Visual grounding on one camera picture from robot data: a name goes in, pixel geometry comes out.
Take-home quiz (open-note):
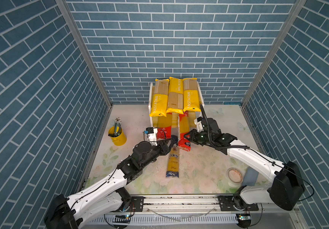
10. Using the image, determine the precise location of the plain yellow pasta package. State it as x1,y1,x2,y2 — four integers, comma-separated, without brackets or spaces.
166,77,183,115

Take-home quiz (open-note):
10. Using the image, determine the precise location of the round tape roll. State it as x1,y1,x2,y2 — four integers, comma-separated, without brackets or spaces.
226,168,243,187

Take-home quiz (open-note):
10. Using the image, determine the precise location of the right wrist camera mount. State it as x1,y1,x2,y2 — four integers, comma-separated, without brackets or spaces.
194,116,204,132

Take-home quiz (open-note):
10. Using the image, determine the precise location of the blue spaghetti package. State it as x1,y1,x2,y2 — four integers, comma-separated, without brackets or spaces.
166,144,180,178

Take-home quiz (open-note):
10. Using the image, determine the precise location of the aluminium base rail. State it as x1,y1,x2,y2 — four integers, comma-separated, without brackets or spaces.
57,194,308,229

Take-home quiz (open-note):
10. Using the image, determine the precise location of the red yellow spaghetti package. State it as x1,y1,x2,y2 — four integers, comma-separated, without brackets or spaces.
157,113,172,139

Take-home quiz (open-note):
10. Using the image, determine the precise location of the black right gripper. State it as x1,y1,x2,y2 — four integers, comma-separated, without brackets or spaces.
183,129,213,146

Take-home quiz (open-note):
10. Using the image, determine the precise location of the yellow pen holder cup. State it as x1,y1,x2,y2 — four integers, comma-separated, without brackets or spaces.
108,127,127,146

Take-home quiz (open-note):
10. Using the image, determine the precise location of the red labelled spaghetti package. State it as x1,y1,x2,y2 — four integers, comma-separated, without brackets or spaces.
178,111,191,152

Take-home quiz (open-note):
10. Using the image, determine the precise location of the grey blue oval pad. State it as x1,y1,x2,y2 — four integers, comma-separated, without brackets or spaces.
242,167,259,187

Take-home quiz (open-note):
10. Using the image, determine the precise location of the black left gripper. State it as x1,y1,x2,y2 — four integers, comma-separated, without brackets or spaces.
139,138,174,169

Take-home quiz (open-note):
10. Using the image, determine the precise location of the white frame wooden shelf rack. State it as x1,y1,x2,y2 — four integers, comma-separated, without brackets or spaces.
148,82,205,129

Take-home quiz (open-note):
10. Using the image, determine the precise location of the yellow Pastatime pasta package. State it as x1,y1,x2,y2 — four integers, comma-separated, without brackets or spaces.
183,78,201,112
150,79,169,117

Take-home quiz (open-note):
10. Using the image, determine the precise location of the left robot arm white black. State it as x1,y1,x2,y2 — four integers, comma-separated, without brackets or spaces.
43,135,178,229

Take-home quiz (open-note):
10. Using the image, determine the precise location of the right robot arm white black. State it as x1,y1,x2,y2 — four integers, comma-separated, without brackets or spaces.
184,117,306,211

